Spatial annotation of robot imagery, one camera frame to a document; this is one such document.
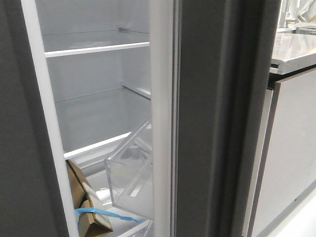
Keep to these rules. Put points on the dark grey fridge door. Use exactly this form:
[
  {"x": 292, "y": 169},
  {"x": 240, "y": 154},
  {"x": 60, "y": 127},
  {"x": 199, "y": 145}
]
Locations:
[
  {"x": 35, "y": 199},
  {"x": 224, "y": 61}
]

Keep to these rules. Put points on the clear plastic door bin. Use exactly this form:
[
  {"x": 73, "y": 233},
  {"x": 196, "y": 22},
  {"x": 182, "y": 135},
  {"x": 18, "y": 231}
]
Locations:
[{"x": 130, "y": 172}]

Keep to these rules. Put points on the lower glass fridge shelf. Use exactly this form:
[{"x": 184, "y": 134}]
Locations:
[{"x": 94, "y": 120}]

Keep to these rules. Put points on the glass fridge shelf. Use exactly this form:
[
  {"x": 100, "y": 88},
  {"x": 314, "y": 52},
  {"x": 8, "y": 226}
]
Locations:
[
  {"x": 57, "y": 45},
  {"x": 94, "y": 120}
]

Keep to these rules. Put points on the white fridge body interior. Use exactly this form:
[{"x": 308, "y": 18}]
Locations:
[{"x": 145, "y": 70}]

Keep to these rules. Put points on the clear lower fridge drawer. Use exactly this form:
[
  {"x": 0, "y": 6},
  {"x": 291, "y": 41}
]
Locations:
[{"x": 121, "y": 228}]

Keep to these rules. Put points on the upper glass fridge shelf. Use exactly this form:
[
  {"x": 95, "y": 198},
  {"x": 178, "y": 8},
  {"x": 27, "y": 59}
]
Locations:
[{"x": 57, "y": 45}]

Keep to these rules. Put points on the brown cardboard box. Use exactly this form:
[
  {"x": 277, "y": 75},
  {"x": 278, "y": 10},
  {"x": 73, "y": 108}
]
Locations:
[{"x": 89, "y": 224}]

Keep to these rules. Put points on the blue plastic tape strip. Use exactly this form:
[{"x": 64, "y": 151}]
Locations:
[{"x": 106, "y": 213}]

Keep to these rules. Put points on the white kitchen cabinet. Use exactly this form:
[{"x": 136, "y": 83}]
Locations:
[{"x": 285, "y": 159}]

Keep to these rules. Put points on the white marble countertop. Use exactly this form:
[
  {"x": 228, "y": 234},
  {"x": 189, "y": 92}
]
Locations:
[{"x": 294, "y": 50}]

